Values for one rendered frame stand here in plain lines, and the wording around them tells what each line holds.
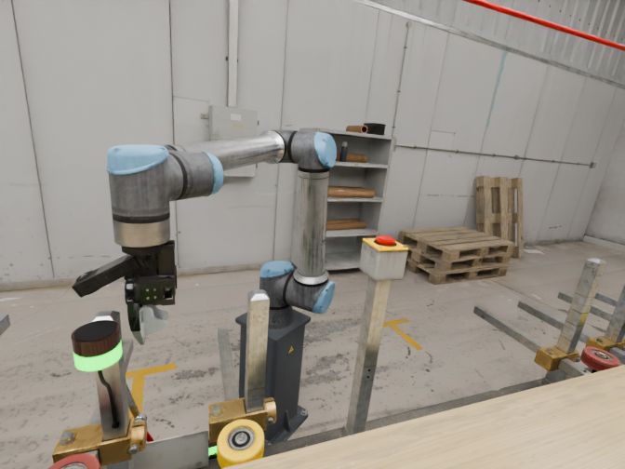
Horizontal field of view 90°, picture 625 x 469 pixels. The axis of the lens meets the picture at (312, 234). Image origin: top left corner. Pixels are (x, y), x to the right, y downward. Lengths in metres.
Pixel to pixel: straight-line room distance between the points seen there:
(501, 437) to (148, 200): 0.78
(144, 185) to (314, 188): 0.68
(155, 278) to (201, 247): 2.76
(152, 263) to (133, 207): 0.12
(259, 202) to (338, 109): 1.32
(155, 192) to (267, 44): 2.94
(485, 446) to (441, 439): 0.08
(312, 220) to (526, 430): 0.82
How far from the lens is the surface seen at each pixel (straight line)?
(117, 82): 3.23
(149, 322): 0.69
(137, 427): 0.76
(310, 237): 1.20
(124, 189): 0.59
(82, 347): 0.57
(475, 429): 0.79
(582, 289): 1.26
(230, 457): 0.64
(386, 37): 4.07
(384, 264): 0.64
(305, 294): 1.31
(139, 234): 0.60
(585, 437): 0.91
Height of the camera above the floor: 1.40
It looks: 16 degrees down
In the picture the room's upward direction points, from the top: 5 degrees clockwise
